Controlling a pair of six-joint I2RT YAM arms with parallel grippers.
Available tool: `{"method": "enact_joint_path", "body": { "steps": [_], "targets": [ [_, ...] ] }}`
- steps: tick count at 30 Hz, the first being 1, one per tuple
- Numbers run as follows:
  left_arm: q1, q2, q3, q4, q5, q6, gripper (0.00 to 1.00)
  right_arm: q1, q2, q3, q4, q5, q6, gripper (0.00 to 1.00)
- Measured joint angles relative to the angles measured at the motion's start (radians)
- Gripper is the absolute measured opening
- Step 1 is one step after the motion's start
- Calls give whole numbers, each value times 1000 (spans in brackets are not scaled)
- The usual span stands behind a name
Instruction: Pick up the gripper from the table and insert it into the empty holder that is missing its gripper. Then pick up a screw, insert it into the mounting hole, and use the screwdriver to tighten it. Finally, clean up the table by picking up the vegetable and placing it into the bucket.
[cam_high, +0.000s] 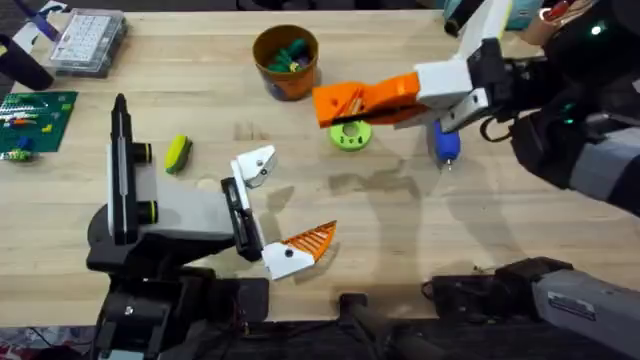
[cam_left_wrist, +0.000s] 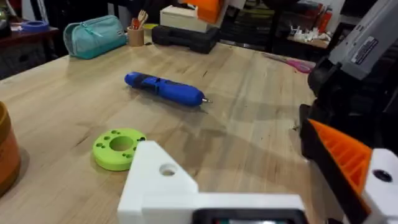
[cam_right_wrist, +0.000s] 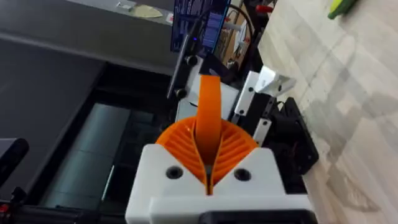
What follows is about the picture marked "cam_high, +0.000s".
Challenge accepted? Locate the purple handled tool on paper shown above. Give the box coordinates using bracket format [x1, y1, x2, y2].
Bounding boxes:
[11, 0, 69, 51]

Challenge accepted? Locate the black cable loop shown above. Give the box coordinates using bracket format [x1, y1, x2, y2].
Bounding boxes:
[478, 115, 515, 144]

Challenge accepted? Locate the left wrist black upright plate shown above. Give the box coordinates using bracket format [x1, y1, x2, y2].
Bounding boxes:
[106, 92, 159, 247]

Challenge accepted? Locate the teal box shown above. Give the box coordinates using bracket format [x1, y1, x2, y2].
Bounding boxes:
[442, 0, 545, 32]

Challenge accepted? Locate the orange tub with toys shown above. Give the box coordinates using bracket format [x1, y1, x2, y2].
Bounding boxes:
[251, 24, 321, 102]

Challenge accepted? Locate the wooden box with red tool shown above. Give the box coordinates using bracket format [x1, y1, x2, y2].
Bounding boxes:
[519, 0, 597, 47]

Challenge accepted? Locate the clear plastic parts box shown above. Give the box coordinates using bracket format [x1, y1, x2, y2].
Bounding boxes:
[48, 8, 129, 79]

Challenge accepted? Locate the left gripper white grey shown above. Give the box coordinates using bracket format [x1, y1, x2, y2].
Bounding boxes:
[133, 144, 338, 282]

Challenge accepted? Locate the right wrist upright plate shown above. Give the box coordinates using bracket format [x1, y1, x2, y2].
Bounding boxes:
[443, 0, 514, 62]

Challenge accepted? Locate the green board with toy blocks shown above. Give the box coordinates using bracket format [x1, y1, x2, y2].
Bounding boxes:
[0, 90, 79, 163]

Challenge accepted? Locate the black cylinder roll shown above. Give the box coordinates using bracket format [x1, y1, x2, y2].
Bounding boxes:
[0, 33, 56, 92]

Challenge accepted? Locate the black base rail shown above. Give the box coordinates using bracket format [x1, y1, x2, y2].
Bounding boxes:
[0, 293, 640, 360]

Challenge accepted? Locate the yellow green vegetable toy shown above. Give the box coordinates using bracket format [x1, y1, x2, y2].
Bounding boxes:
[164, 134, 194, 176]

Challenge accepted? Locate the green disc with holes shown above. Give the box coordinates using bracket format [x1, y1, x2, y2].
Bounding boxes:
[328, 119, 374, 153]

